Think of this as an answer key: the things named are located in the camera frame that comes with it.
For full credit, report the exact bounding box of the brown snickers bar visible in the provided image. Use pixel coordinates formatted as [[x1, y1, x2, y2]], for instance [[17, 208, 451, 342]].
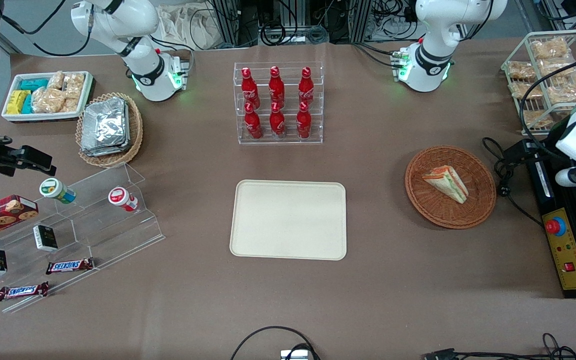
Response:
[[45, 257, 95, 275], [0, 281, 50, 302]]

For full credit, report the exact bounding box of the green lid jar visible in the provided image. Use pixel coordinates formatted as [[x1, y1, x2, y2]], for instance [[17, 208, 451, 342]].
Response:
[[39, 177, 77, 205]]

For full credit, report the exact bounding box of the black power cable with plug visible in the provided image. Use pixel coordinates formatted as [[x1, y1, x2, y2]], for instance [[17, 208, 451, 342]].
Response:
[[482, 136, 545, 227]]

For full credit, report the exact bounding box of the bagged pastry pack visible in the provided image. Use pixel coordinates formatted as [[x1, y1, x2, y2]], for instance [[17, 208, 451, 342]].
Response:
[[538, 58, 576, 78], [510, 81, 544, 100], [530, 37, 570, 61], [507, 61, 536, 81], [546, 75, 576, 105], [522, 109, 554, 129]]

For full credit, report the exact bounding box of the triangular sandwich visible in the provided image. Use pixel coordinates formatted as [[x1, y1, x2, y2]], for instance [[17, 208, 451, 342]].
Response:
[[422, 165, 470, 205]]

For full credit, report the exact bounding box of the white rectangular snack bin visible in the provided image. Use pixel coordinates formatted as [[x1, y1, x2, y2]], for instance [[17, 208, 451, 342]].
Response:
[[1, 70, 94, 123]]

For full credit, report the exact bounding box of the clear acrylic bottle rack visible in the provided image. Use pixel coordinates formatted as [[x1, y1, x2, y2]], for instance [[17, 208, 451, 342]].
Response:
[[233, 61, 324, 145]]

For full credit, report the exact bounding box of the round brown wicker basket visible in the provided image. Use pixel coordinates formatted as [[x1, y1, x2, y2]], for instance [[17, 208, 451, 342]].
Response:
[[404, 145, 498, 230]]

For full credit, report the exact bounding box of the black looped cable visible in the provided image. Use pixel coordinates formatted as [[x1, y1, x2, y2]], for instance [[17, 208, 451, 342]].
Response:
[[230, 326, 322, 360]]

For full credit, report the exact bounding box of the red tartan cookie box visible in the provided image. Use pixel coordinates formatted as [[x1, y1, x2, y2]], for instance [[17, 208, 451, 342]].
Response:
[[0, 194, 39, 245]]

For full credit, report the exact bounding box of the black cable with connector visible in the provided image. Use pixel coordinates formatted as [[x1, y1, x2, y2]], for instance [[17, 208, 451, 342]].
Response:
[[422, 332, 576, 360]]

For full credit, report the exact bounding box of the yellow snack pack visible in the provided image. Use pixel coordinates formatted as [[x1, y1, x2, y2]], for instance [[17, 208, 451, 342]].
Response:
[[6, 90, 31, 115]]

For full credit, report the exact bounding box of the black machine yellow panel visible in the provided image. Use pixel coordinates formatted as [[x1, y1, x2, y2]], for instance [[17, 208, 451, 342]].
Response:
[[524, 120, 576, 299]]

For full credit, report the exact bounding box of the red lid jar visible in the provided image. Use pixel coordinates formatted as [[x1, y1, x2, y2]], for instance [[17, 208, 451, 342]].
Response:
[[107, 186, 139, 213]]

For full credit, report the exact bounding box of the silver foil pouch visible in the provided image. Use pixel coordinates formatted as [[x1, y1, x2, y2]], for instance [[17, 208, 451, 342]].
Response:
[[82, 97, 129, 150], [80, 140, 130, 158]]

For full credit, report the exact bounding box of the light oval wicker basket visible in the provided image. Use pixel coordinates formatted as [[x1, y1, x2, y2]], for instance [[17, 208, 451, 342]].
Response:
[[75, 92, 144, 168]]

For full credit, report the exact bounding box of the red cola bottle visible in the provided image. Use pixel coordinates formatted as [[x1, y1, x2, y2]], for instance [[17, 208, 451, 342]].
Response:
[[298, 66, 315, 106], [296, 101, 313, 139], [241, 67, 261, 109], [269, 102, 286, 139], [244, 102, 263, 140], [268, 66, 286, 108]]

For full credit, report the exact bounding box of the clear acrylic stepped stand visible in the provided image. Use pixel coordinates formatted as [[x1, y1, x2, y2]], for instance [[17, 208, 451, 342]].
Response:
[[0, 162, 166, 314]]

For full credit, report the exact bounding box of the white wire rack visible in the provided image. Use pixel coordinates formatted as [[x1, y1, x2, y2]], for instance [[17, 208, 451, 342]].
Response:
[[500, 29, 576, 136]]

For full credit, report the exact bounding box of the red emergency stop button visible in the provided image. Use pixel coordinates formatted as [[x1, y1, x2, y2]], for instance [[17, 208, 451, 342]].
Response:
[[545, 217, 567, 237]]

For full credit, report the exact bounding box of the white cloth bag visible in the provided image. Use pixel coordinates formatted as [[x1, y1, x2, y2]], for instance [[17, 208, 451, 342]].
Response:
[[157, 4, 221, 51]]

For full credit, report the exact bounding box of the aluminium frame post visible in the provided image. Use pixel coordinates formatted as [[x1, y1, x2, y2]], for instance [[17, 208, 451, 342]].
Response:
[[212, 0, 241, 48], [350, 0, 373, 43]]

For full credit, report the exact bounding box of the beige plastic tray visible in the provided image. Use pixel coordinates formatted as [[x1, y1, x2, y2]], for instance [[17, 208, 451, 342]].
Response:
[[229, 179, 348, 261]]

